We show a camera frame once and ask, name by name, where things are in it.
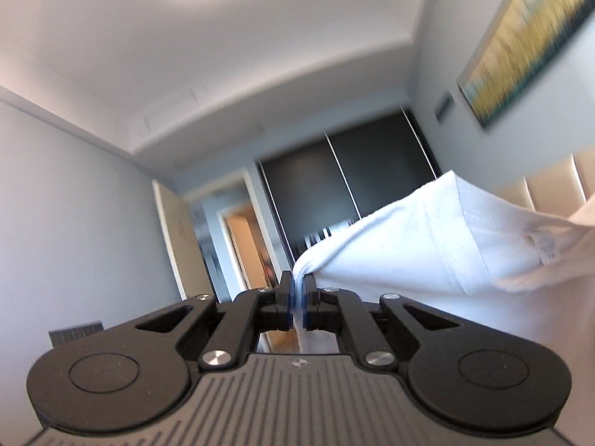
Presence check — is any beige room door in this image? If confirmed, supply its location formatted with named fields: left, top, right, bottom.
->
left=152, top=180, right=215, bottom=299

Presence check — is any wooden hallway door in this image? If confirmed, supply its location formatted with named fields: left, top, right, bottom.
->
left=222, top=208, right=280, bottom=290

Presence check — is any white t-shirt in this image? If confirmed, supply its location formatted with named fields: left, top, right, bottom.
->
left=293, top=170, right=595, bottom=356

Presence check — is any black sliding door wardrobe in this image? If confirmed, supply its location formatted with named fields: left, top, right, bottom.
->
left=255, top=107, right=443, bottom=268

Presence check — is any beige padded headboard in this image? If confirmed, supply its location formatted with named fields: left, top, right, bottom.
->
left=493, top=146, right=595, bottom=218

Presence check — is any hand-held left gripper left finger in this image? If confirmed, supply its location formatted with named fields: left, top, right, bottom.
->
left=135, top=270, right=295, bottom=373

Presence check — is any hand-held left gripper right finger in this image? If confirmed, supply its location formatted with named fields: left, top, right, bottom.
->
left=301, top=273, right=459, bottom=373

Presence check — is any framed yellow teal painting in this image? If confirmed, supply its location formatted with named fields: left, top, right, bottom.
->
left=456, top=0, right=595, bottom=132

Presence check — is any grey wall radiator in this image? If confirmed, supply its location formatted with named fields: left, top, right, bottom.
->
left=48, top=320, right=104, bottom=349

